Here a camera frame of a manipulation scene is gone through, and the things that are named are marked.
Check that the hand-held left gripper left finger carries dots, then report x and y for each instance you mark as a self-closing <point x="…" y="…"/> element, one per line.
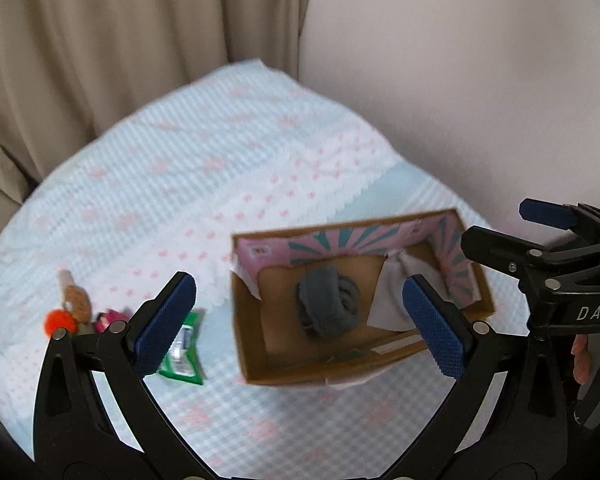
<point x="164" y="322"/>

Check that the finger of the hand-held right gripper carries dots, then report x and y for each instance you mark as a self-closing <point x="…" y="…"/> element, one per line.
<point x="545" y="212"/>
<point x="495" y="250"/>

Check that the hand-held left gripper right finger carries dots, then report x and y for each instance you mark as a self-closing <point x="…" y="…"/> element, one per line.
<point x="432" y="330"/>

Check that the cardboard box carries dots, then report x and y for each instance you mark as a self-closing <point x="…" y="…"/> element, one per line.
<point x="275" y="320"/>

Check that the person's right hand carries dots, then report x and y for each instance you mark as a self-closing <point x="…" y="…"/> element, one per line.
<point x="580" y="360"/>

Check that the green snack packet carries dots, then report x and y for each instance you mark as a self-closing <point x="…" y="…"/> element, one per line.
<point x="185" y="360"/>

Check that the light grey cloth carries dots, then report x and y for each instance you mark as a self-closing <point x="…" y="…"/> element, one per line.
<point x="390" y="305"/>

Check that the pink small toy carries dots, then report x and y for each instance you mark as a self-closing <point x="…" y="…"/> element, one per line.
<point x="107" y="321"/>

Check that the brown doll figure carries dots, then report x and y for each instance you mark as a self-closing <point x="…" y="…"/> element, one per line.
<point x="77" y="300"/>

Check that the orange pompom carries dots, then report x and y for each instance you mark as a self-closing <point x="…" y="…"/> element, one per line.
<point x="60" y="321"/>

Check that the grey rolled socks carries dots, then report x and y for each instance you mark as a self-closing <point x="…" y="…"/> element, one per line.
<point x="327" y="305"/>

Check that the light blue patterned blanket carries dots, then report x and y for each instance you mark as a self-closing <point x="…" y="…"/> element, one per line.
<point x="180" y="185"/>

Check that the beige curtain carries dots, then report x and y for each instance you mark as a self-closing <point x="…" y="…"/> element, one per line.
<point x="130" y="35"/>

